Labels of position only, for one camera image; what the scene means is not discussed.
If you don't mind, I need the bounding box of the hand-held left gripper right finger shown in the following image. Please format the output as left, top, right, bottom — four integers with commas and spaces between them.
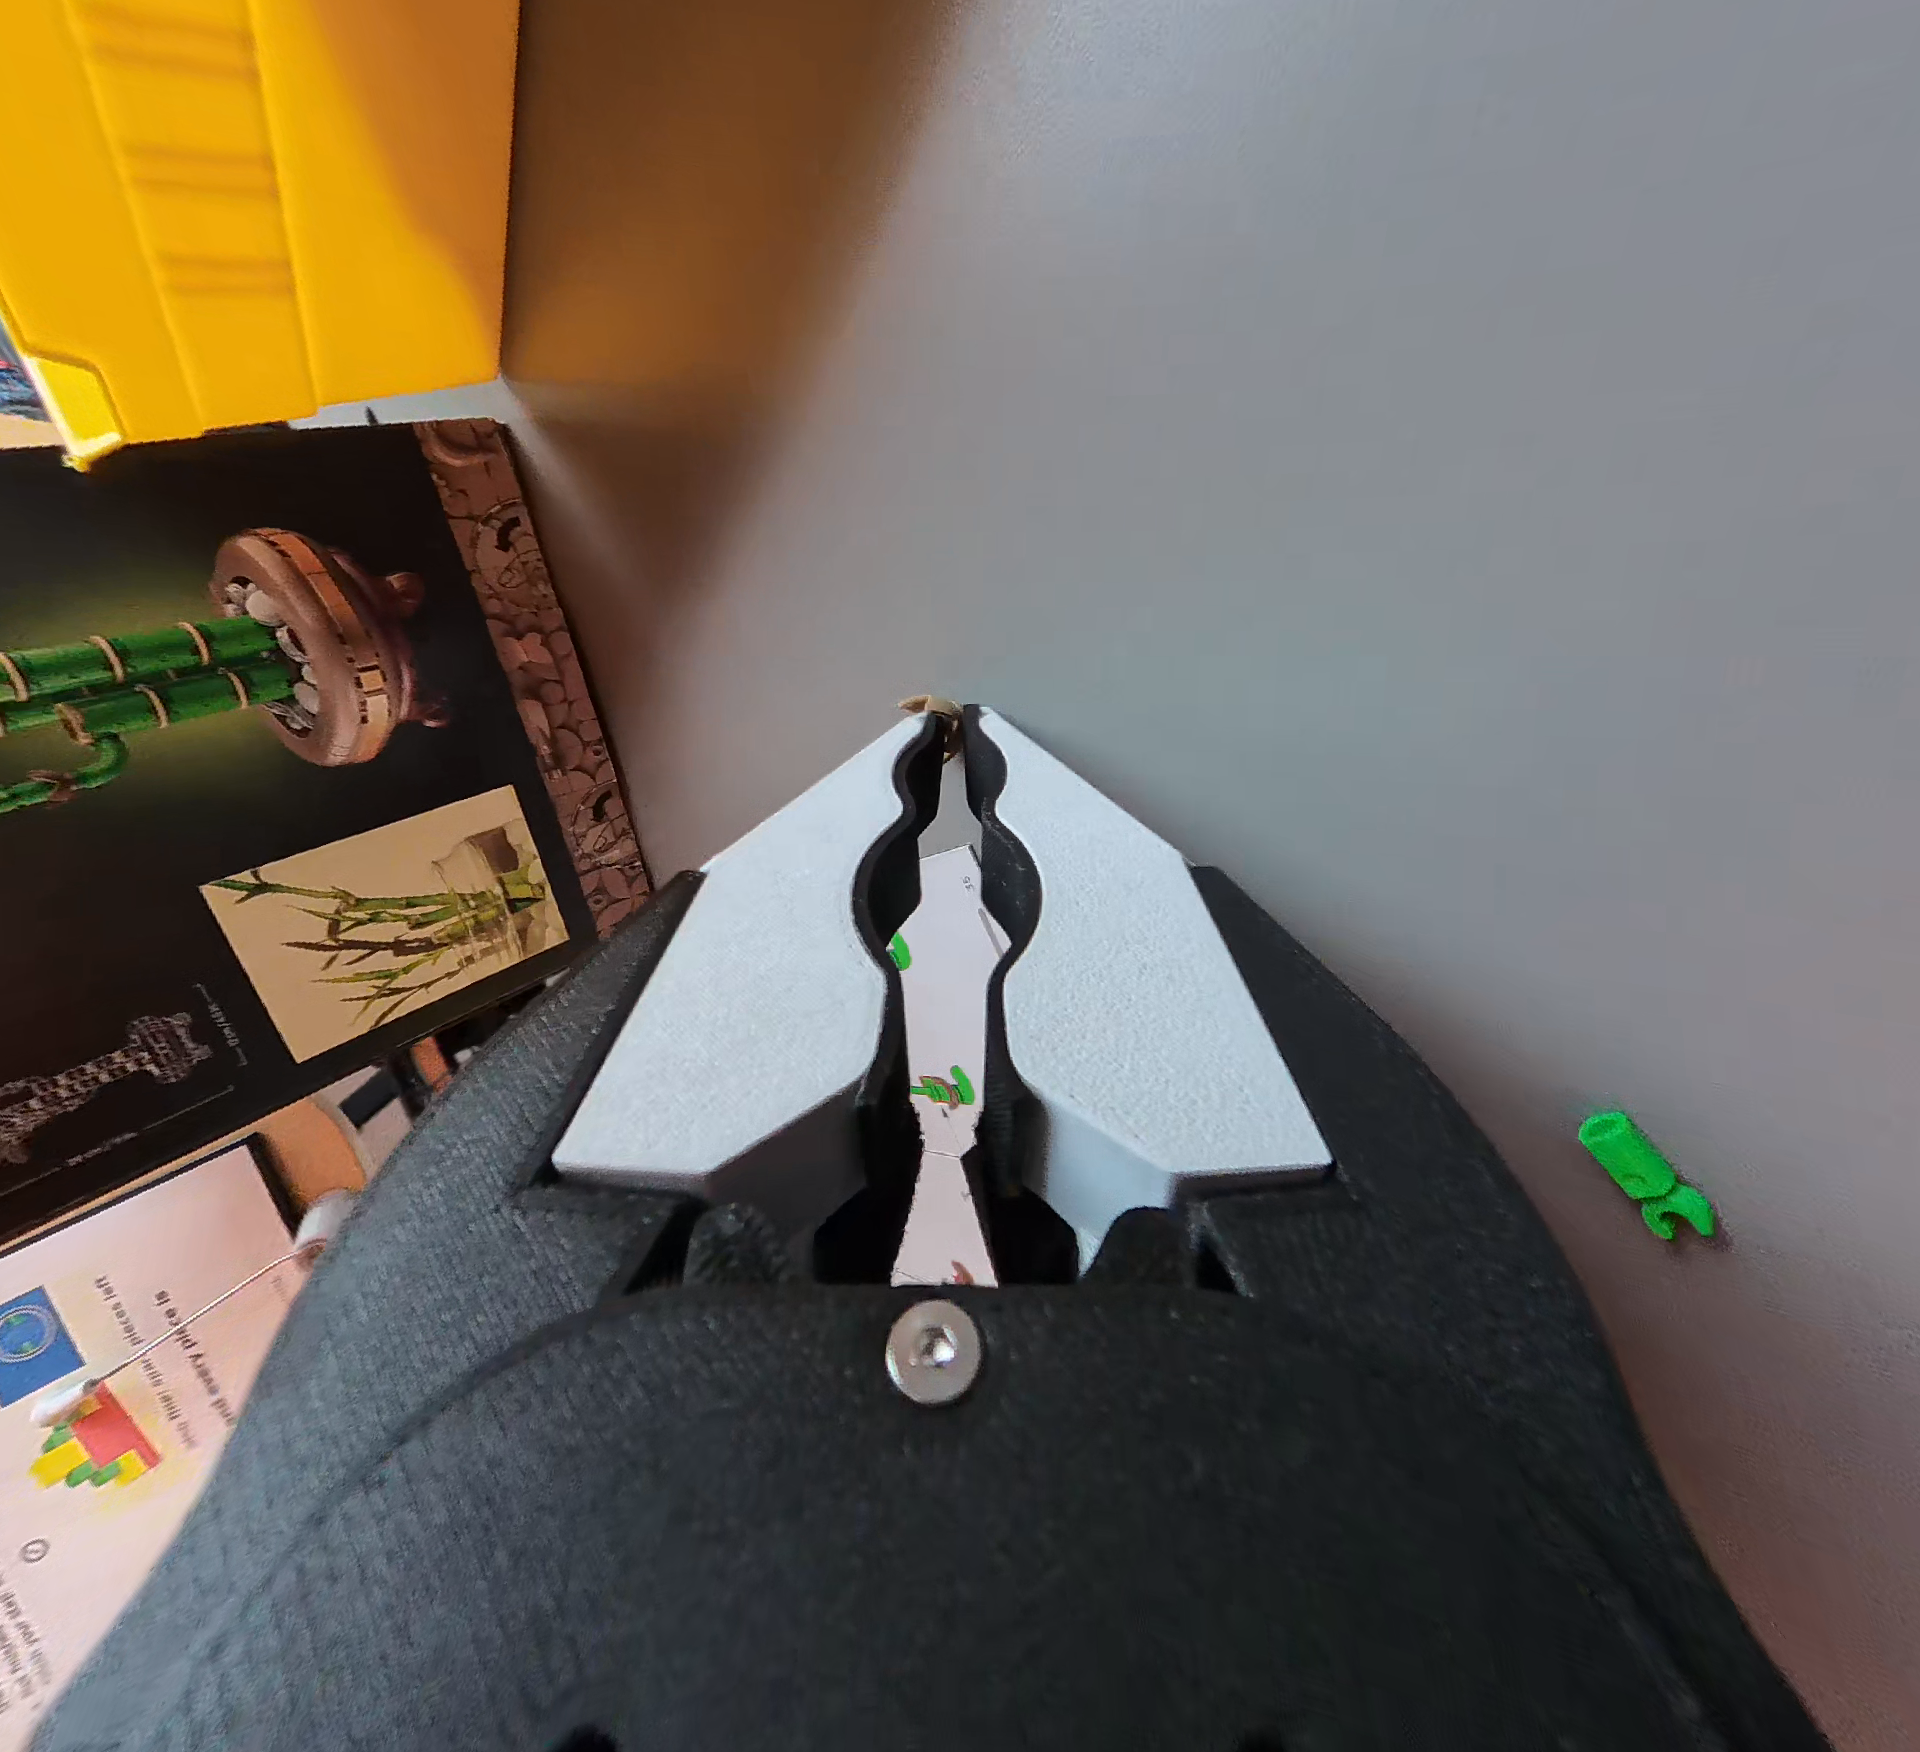
964, 705, 1333, 1282

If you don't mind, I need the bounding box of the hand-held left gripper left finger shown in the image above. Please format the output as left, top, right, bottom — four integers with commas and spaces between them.
553, 715, 939, 1282

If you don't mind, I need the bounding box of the small green clip brick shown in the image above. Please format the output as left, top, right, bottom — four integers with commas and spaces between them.
1577, 1112, 1719, 1244

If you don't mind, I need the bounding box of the black building set box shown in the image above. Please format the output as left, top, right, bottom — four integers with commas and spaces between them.
0, 419, 653, 1244

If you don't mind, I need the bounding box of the open building instruction booklet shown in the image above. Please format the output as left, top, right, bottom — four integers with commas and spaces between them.
891, 845, 1010, 1286

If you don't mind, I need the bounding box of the printed instruction sheet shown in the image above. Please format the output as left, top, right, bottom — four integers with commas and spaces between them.
0, 1137, 324, 1747

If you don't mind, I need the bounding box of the yellow plastic bin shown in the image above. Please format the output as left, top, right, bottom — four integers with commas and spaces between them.
0, 0, 531, 473

